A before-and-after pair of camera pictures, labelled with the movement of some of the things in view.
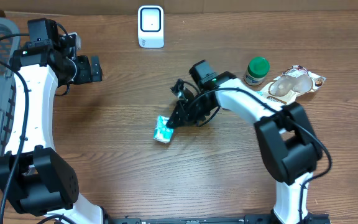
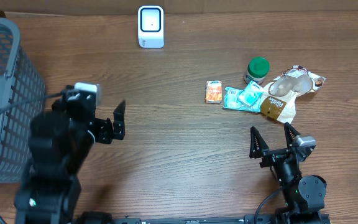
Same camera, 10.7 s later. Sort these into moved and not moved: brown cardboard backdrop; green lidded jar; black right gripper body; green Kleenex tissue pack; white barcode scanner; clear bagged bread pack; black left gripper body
Moved: black right gripper body; black left gripper body; green Kleenex tissue pack
Not moved: green lidded jar; white barcode scanner; clear bagged bread pack; brown cardboard backdrop
